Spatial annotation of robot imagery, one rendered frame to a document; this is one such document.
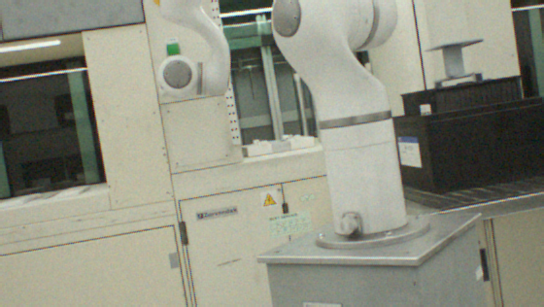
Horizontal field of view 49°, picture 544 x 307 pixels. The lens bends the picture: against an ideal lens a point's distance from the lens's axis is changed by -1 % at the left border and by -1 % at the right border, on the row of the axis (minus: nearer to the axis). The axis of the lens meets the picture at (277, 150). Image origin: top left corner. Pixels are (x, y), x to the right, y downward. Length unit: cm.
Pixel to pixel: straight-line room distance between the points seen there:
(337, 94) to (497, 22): 104
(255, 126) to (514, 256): 118
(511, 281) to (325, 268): 110
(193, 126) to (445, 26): 75
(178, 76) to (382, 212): 57
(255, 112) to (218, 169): 94
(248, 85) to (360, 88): 166
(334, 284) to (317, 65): 33
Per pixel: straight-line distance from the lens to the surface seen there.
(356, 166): 95
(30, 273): 174
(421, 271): 87
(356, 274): 90
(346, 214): 97
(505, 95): 143
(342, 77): 94
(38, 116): 216
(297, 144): 189
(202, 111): 166
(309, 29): 91
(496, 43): 191
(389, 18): 102
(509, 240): 193
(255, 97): 257
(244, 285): 172
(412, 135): 142
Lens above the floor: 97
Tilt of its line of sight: 3 degrees down
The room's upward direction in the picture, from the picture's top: 9 degrees counter-clockwise
